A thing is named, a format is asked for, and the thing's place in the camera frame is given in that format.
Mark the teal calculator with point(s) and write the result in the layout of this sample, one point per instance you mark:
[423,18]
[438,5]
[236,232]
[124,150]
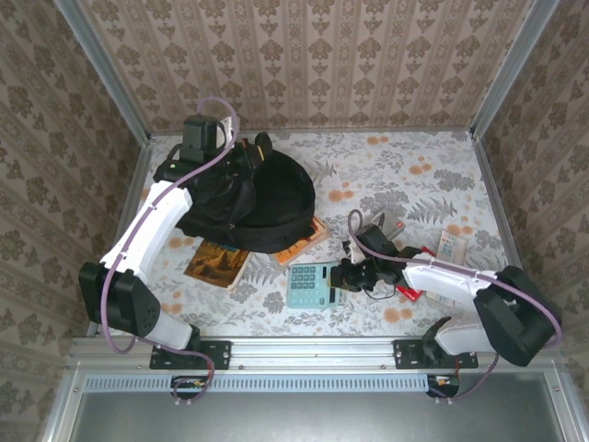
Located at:
[303,285]

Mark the orange paperback book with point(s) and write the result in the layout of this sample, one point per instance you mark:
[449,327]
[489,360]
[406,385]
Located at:
[303,246]

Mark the red box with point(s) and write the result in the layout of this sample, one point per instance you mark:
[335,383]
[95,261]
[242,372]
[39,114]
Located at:
[411,293]

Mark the black backpack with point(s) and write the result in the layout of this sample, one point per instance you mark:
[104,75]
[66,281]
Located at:
[276,202]

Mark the white ruler set package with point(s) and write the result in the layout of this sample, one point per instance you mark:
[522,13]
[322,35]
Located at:
[452,248]

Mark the blue landscape cover book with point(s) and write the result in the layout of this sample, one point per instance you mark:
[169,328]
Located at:
[216,264]

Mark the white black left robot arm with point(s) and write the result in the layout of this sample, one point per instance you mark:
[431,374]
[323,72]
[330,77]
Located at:
[147,225]

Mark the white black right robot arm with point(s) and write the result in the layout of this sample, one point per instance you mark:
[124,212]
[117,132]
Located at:
[442,278]

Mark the grey metal sheet panel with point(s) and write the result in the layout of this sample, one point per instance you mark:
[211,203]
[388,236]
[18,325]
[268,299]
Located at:
[313,419]

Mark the aluminium frame side rail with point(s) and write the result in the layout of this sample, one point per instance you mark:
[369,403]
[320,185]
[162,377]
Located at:
[142,156]
[491,184]

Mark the aluminium mounting rail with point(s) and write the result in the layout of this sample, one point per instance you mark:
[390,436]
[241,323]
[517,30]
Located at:
[313,352]

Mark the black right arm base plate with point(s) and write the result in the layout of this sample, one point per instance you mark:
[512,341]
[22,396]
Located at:
[407,354]

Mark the aluminium frame post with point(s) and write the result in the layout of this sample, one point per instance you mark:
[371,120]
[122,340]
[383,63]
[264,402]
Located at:
[515,69]
[103,69]

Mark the thin aluminium frame rail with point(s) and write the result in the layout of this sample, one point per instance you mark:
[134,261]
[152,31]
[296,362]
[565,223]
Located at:
[414,130]

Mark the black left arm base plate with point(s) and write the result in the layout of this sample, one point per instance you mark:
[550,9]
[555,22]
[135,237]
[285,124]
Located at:
[216,354]

